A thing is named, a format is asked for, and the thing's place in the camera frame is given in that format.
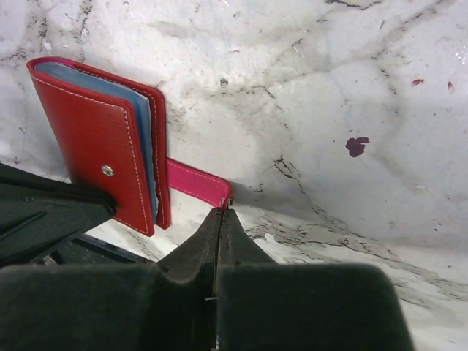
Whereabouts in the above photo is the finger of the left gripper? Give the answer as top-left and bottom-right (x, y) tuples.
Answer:
(1, 164), (116, 267)

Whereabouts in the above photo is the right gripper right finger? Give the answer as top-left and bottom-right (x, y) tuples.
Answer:
(216, 210), (414, 350)

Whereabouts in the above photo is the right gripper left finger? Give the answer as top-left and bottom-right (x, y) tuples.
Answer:
(1, 209), (222, 350)

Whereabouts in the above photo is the red card holder wallet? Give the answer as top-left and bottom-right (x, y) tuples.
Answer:
(27, 56), (231, 236)

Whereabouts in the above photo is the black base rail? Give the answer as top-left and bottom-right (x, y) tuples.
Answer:
(34, 234), (151, 265)

